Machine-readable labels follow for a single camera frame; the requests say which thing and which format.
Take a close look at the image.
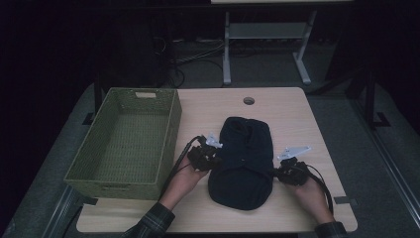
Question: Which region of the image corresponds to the green woven basket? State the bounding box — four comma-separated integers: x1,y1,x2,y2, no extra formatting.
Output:
63,86,183,201

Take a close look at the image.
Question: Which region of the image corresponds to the person's left hand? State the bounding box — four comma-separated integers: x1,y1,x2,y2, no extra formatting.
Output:
160,155,210,210

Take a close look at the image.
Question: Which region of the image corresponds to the person's right hand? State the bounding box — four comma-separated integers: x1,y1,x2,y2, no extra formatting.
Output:
285,177,335,225

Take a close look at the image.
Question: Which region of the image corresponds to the metal floor rail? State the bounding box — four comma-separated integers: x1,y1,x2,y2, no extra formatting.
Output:
351,98,420,229
41,184,82,238

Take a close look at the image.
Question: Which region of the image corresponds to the bundle of floor cables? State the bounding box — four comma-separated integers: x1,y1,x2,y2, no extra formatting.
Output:
153,36,226,88

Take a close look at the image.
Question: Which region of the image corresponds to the white metal stand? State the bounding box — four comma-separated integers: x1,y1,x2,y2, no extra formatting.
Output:
221,9,318,86

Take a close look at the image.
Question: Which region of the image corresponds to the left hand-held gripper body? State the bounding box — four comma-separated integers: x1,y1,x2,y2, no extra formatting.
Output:
187,132,223,173

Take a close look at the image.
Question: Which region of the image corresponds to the dark knit hat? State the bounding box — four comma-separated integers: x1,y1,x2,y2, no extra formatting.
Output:
207,116,275,211

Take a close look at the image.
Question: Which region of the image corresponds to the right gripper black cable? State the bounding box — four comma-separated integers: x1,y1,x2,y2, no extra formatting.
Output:
303,164,335,214

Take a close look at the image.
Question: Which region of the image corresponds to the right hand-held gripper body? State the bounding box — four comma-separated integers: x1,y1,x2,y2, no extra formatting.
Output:
276,145,312,186

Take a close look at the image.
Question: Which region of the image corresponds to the black metal stand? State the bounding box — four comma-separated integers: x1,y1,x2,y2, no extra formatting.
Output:
82,77,104,126
346,65,392,130

